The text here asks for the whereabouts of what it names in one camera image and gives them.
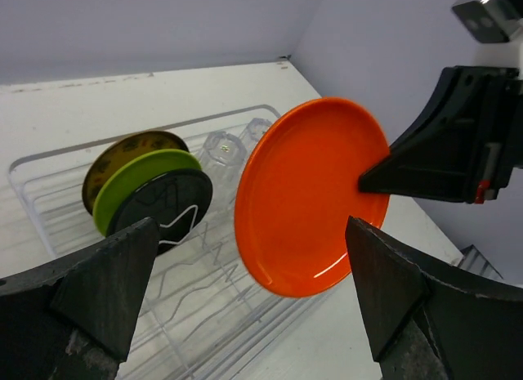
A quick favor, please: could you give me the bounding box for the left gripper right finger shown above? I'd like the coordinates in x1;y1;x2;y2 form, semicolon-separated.
346;217;522;379

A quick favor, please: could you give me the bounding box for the orange plate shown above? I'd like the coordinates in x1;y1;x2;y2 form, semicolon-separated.
235;97;389;297

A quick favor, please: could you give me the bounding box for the yellow patterned plate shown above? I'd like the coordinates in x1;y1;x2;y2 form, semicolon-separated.
82;130;189;214

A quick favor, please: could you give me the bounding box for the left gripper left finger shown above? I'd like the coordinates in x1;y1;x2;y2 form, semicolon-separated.
1;217;159;379

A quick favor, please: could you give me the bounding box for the green plate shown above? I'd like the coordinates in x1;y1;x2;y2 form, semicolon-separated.
92;149;202;236

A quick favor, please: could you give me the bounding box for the clear glass back left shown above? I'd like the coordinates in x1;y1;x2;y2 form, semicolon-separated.
199;131;247;195

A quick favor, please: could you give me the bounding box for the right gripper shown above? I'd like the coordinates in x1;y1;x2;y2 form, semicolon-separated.
358;66;522;203

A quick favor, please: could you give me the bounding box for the clear glass back right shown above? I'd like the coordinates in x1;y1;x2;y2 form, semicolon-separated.
239;118;272;154

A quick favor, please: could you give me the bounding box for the black plate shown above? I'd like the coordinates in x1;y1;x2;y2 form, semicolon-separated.
107;168;213;255

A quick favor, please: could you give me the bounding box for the clear glass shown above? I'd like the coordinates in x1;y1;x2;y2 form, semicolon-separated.
239;118;272;154
199;131;247;195

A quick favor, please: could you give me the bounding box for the clear plastic dish rack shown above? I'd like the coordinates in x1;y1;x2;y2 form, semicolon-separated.
1;105;316;379

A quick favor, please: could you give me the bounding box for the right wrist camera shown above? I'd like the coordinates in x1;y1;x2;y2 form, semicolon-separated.
451;0;522;44

